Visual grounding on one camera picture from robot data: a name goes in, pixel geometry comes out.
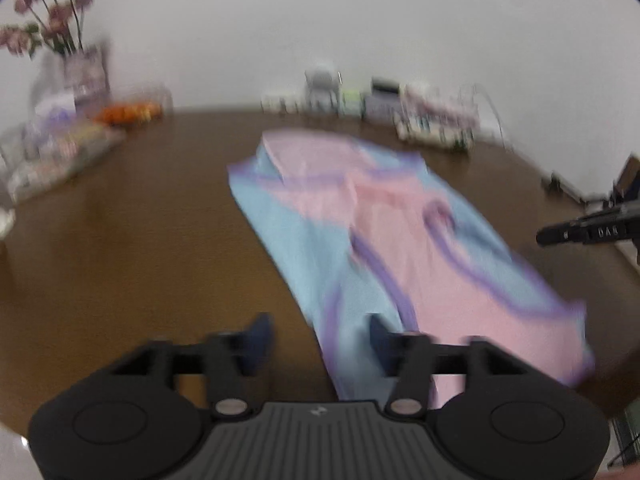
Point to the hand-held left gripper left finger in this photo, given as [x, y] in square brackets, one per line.
[258, 341]

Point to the green and white box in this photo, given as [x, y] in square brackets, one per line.
[351, 104]

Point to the clear box of orange peels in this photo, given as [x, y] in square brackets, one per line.
[125, 114]

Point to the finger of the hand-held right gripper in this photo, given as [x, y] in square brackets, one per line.
[585, 232]

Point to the dark wooden chair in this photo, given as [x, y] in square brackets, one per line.
[629, 177]

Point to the pink patterned packets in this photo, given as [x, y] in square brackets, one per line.
[440, 107]

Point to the patterned flower wrapping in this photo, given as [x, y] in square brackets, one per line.
[87, 72]

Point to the lavender box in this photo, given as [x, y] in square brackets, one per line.
[380, 107]

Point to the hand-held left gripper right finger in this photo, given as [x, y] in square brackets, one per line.
[380, 346]

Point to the white round-headed robot figure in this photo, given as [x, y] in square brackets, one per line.
[322, 85]

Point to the black box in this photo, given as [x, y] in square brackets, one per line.
[385, 86]

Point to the white toy blocks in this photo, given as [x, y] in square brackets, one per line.
[282, 103]

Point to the clear bag of packets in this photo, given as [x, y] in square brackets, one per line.
[55, 150]

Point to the white teal-printed cloth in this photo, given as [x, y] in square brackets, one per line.
[432, 135]

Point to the pink and blue garment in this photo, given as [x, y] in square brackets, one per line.
[310, 240]

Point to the pink flower bouquet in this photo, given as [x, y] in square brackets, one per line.
[55, 15]

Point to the black clamp stand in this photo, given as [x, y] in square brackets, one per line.
[557, 184]

